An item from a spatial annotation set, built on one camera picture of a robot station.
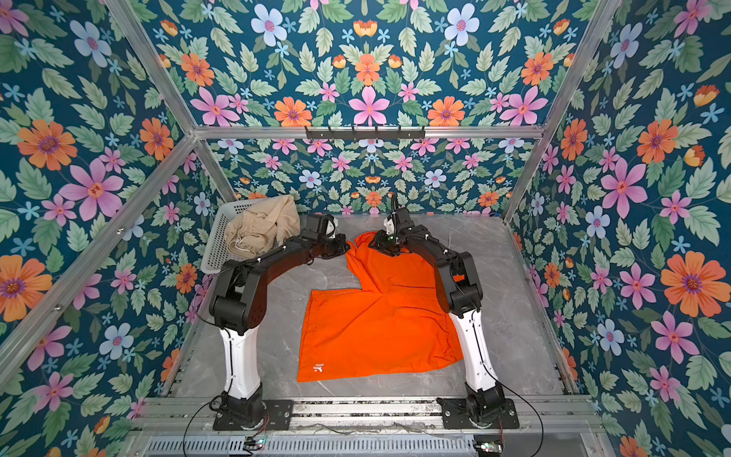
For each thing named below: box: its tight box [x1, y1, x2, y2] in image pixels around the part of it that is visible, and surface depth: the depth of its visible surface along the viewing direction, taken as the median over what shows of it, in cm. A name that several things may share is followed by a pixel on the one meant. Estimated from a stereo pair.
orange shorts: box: [297, 231, 464, 383], surface depth 91 cm
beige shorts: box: [224, 194, 301, 260], surface depth 107 cm
